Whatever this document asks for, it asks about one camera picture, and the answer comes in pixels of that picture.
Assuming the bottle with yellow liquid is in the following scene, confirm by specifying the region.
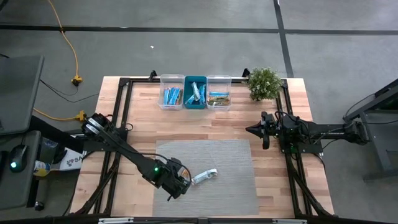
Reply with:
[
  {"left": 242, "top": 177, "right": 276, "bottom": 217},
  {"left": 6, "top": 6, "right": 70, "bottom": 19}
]
[{"left": 32, "top": 160, "right": 52, "bottom": 177}]

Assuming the grey woven table mat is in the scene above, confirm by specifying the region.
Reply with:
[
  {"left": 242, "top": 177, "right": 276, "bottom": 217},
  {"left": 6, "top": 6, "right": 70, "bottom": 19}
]
[{"left": 152, "top": 139, "right": 260, "bottom": 218}]

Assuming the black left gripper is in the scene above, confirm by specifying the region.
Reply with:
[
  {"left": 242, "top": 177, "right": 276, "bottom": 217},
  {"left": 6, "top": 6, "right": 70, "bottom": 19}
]
[{"left": 161, "top": 170, "right": 194, "bottom": 200}]

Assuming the teal plastic bin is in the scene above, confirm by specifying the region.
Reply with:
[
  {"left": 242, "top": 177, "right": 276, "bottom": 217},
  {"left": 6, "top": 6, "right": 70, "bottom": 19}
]
[{"left": 182, "top": 75, "right": 208, "bottom": 110}]

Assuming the grey desk top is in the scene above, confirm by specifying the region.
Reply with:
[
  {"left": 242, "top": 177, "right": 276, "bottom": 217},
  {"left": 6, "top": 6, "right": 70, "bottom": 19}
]
[{"left": 0, "top": 55, "right": 45, "bottom": 136}]

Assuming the green potted plant black pot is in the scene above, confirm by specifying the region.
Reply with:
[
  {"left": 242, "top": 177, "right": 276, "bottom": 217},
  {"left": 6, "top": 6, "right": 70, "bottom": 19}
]
[{"left": 247, "top": 67, "right": 283, "bottom": 102}]

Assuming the dark grey side desk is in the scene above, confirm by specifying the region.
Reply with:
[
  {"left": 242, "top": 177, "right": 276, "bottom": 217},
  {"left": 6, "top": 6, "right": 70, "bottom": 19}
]
[{"left": 0, "top": 130, "right": 43, "bottom": 211}]

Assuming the white printed box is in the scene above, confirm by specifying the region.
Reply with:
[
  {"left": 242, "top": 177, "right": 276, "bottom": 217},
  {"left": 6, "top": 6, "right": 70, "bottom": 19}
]
[{"left": 58, "top": 147, "right": 86, "bottom": 172}]

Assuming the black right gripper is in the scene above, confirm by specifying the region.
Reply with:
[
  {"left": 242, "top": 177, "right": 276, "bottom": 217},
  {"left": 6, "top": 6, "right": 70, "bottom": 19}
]
[{"left": 245, "top": 111, "right": 282, "bottom": 151}]

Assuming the black floor cable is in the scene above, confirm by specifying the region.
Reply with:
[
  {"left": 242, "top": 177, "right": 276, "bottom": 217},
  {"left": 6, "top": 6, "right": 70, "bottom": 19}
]
[{"left": 39, "top": 79, "right": 100, "bottom": 104}]

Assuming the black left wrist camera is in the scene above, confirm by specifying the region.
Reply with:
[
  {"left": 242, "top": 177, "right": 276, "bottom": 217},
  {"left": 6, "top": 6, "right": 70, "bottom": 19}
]
[{"left": 167, "top": 157, "right": 186, "bottom": 174}]

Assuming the black desk frame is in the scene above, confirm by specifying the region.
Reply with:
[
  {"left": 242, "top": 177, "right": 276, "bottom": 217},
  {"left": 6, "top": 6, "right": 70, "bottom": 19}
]
[{"left": 343, "top": 77, "right": 398, "bottom": 181}]

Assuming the black metal table frame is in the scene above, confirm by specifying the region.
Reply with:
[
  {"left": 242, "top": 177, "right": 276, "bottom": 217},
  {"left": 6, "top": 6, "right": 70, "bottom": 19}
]
[{"left": 70, "top": 70, "right": 335, "bottom": 224}]

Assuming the yellow extension cord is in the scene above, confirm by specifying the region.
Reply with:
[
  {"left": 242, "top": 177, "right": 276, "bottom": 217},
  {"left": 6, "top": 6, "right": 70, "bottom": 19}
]
[
  {"left": 32, "top": 107, "right": 88, "bottom": 123},
  {"left": 46, "top": 0, "right": 84, "bottom": 88}
]

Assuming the clear plastic bin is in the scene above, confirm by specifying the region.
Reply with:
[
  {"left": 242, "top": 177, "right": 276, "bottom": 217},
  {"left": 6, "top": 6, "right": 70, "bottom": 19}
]
[
  {"left": 157, "top": 73, "right": 186, "bottom": 111},
  {"left": 205, "top": 74, "right": 233, "bottom": 112}
]

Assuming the black computer mouse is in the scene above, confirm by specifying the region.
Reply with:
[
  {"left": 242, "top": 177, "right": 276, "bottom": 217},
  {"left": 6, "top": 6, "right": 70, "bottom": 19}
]
[{"left": 8, "top": 144, "right": 29, "bottom": 173}]

